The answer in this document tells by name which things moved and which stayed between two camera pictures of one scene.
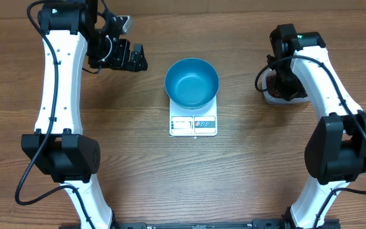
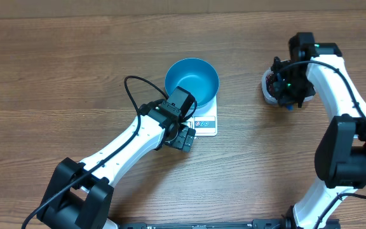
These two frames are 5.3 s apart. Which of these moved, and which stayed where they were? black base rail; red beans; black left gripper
Moved: black left gripper
Stayed: red beans; black base rail
